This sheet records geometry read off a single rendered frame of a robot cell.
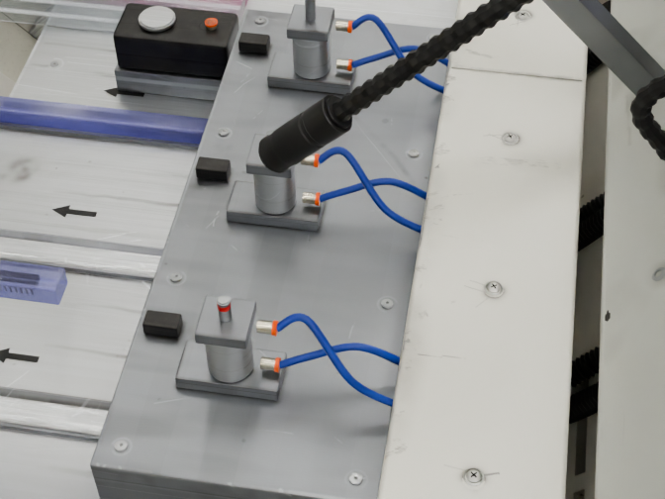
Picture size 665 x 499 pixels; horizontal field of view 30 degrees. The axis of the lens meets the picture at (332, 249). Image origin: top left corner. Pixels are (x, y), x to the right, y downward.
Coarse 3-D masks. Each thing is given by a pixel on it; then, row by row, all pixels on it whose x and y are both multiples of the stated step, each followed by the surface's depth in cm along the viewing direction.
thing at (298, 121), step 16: (304, 112) 53; (320, 112) 52; (288, 128) 54; (304, 128) 53; (320, 128) 53; (336, 128) 52; (272, 144) 54; (288, 144) 54; (304, 144) 53; (320, 144) 53; (272, 160) 55; (288, 160) 54
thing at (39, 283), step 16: (0, 272) 57; (16, 272) 57; (32, 272) 57; (48, 272) 57; (64, 272) 57; (0, 288) 57; (16, 288) 56; (32, 288) 56; (48, 288) 56; (64, 288) 57
